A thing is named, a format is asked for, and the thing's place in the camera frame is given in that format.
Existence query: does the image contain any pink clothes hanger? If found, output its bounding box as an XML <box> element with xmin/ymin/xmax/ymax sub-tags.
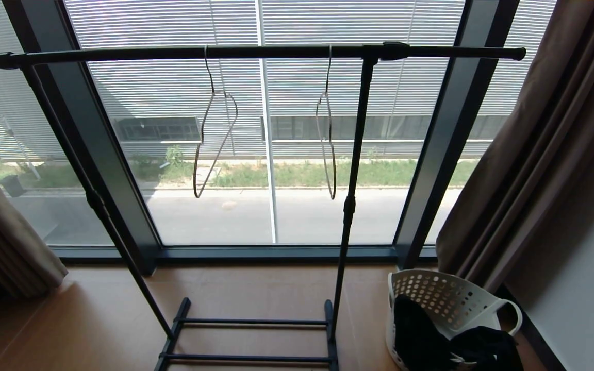
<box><xmin>193</xmin><ymin>45</ymin><xmax>239</xmax><ymax>199</ymax></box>
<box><xmin>316</xmin><ymin>45</ymin><xmax>338</xmax><ymax>200</ymax></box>

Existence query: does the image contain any black clothes rack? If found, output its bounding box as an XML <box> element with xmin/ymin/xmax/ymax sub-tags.
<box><xmin>0</xmin><ymin>42</ymin><xmax>527</xmax><ymax>371</ymax></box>

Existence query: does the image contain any white laundry basket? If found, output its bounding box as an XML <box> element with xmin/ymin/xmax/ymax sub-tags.
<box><xmin>386</xmin><ymin>269</ymin><xmax>523</xmax><ymax>371</ymax></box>

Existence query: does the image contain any heap of clothes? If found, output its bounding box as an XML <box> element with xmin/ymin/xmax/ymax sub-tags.
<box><xmin>393</xmin><ymin>295</ymin><xmax>524</xmax><ymax>371</ymax></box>

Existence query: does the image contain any window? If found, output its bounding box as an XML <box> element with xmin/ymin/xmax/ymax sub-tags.
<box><xmin>0</xmin><ymin>0</ymin><xmax>558</xmax><ymax>275</ymax></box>

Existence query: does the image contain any brown curtain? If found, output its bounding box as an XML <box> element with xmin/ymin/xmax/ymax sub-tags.
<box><xmin>435</xmin><ymin>0</ymin><xmax>594</xmax><ymax>295</ymax></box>

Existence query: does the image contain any beige curtain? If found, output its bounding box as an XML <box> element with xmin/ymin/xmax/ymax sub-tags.
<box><xmin>0</xmin><ymin>147</ymin><xmax>69</xmax><ymax>299</ymax></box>

